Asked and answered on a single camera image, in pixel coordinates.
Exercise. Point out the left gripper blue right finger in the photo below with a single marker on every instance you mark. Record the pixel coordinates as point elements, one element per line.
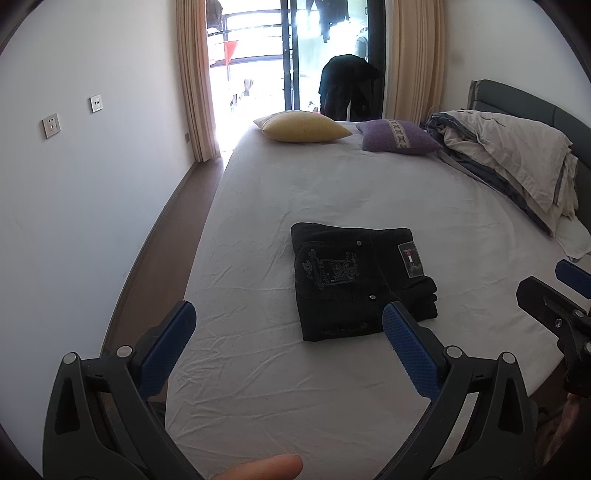
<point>480,421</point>

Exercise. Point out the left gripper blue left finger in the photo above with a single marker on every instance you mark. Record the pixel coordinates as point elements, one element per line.
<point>99,422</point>

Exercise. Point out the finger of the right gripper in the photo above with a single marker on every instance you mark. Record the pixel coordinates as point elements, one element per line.
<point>574,277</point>

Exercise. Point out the black jeans pants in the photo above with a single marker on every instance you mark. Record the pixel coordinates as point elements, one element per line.
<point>345,277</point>

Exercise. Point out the right hand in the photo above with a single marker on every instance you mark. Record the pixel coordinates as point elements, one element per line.
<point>560,426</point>

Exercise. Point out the left hand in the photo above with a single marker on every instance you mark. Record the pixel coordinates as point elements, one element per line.
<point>280,467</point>

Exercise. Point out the white pillow under duvet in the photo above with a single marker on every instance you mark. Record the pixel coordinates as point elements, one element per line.
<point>573,237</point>

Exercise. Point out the beige grey folded duvet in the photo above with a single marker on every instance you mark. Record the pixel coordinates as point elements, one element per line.
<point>529,162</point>

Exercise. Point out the dark grey headboard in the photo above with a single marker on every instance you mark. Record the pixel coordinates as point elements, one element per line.
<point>492,96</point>

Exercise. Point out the purple patterned pillow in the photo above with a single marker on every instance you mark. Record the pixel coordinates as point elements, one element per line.
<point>396,136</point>

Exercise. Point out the yellow pillow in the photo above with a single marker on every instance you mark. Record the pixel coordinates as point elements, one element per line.
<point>296,126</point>

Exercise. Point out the right beige curtain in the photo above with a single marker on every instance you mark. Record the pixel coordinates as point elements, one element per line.
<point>415,59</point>

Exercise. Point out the beige curtain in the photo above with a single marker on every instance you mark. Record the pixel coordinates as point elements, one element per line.
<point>190,16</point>
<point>415,59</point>

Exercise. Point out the left beige curtain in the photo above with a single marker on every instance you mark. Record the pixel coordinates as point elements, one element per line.
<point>190,16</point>

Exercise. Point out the white wall socket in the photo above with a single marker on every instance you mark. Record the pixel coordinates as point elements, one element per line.
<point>51,125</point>

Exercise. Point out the black window door frame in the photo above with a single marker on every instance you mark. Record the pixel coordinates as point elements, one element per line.
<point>314,32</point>

